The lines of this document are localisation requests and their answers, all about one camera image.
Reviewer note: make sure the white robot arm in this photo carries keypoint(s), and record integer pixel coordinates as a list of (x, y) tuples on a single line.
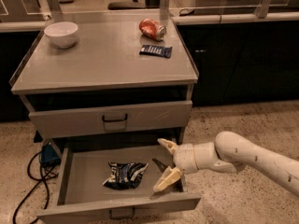
[(228, 153)]

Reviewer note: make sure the blue power box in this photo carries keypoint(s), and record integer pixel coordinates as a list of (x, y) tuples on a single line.
[(48, 156)]

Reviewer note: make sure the black drawer handle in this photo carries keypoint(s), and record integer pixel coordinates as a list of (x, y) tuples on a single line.
[(106, 119), (121, 213)]

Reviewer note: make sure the grey drawer cabinet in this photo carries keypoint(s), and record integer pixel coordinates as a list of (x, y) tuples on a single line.
[(105, 68)]

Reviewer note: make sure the black low wall cabinet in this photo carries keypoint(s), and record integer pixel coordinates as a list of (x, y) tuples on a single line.
[(244, 62)]

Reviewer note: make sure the grey top drawer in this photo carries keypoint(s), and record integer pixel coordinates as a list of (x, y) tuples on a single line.
[(88, 121)]

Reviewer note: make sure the open grey middle drawer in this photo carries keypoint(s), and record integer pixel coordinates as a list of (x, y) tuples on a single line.
[(81, 198)]

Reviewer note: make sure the white ceramic bowl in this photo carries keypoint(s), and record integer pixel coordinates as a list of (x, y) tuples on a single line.
[(63, 34)]

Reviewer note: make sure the blue chip bag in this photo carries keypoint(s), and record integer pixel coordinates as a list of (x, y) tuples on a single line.
[(125, 175)]

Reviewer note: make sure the red soda can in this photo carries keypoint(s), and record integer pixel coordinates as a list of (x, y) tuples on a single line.
[(152, 29)]

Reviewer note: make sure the black top drawer handle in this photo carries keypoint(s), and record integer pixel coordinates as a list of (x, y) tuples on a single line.
[(106, 119)]

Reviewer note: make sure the black middle drawer handle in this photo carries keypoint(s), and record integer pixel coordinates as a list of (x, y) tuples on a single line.
[(121, 213)]

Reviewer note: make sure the small blue snack packet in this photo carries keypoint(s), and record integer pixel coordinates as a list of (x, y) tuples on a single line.
[(158, 51)]

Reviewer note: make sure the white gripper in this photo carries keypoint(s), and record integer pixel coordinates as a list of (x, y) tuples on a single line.
[(184, 158)]

